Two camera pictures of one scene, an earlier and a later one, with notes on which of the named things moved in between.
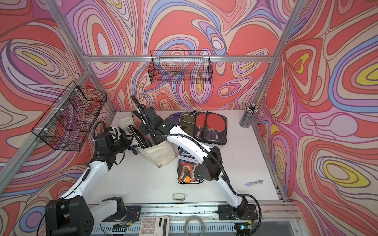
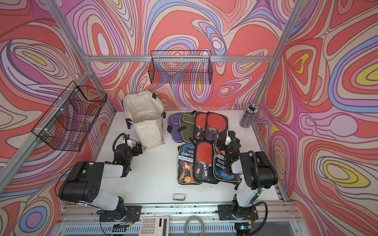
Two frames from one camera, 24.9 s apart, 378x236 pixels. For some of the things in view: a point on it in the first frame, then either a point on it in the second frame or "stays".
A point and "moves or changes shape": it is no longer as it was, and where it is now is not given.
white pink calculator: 154,225 stays
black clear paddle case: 136,117 moves or changes shape
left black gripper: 127,142 → 134,149
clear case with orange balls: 188,171 stays
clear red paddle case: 216,128 stays
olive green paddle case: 187,122 stays
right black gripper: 143,129 → 237,140
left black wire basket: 67,123 stays
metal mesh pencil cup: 251,108 stays
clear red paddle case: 200,125 stays
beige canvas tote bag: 160,153 moves or changes shape
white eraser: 178,196 stays
